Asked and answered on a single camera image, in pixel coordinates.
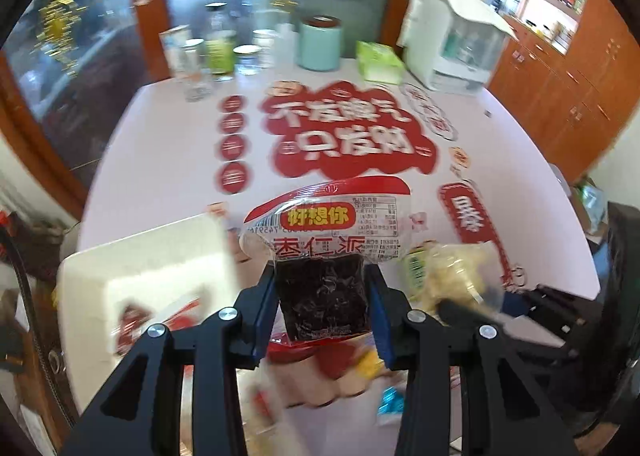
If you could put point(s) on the translucent plastic bottle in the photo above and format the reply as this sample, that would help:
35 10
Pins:
287 43

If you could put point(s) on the clear drinking glass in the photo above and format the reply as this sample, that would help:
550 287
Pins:
192 73

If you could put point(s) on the green snack packet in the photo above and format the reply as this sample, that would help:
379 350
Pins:
416 271

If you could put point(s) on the red label dark cake packet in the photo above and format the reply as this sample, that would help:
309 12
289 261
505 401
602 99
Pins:
325 296

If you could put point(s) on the red white wafer packet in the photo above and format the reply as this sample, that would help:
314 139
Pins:
145 323

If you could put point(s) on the white plastic tray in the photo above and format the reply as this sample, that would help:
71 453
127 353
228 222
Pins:
150 256

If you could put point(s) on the blue candy packet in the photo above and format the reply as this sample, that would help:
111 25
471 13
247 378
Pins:
390 403

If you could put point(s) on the mint green canister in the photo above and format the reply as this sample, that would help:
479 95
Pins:
320 43

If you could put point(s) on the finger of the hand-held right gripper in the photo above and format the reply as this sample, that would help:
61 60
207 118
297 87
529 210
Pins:
460 312
560 308

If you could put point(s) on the wooden wall cabinets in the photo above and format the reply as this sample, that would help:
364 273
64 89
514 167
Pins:
565 85

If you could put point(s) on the small glass jar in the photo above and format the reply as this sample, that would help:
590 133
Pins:
247 60

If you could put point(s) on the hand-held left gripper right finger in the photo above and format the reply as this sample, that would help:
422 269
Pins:
384 321

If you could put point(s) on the green label glass bottle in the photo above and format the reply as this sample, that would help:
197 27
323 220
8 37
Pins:
220 48

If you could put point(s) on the red white snack bag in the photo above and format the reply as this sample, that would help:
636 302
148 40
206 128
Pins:
310 366

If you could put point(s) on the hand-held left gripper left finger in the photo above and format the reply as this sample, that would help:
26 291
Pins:
262 316

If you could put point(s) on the white countertop storage cabinet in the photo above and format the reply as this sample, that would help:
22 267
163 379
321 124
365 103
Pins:
430 45

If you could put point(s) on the green tissue pack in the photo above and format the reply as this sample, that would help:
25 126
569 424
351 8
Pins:
380 63

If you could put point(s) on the pale cookie clear packet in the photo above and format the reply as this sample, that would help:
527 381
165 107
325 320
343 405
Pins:
465 271

